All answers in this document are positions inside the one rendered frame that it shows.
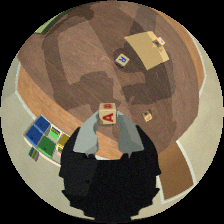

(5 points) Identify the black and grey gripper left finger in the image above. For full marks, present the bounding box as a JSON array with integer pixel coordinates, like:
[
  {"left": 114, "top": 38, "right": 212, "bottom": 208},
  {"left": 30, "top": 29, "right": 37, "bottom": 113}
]
[{"left": 58, "top": 110, "right": 100, "bottom": 178}]

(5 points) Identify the tan flat mat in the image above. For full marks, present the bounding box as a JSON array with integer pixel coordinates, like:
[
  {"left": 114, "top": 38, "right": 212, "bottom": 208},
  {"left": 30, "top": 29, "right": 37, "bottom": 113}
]
[{"left": 124, "top": 31, "right": 169, "bottom": 70}]

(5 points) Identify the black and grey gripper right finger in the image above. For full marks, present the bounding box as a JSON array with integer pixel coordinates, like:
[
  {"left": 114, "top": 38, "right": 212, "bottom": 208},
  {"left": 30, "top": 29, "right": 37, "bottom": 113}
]
[{"left": 116, "top": 110, "right": 162, "bottom": 176}]

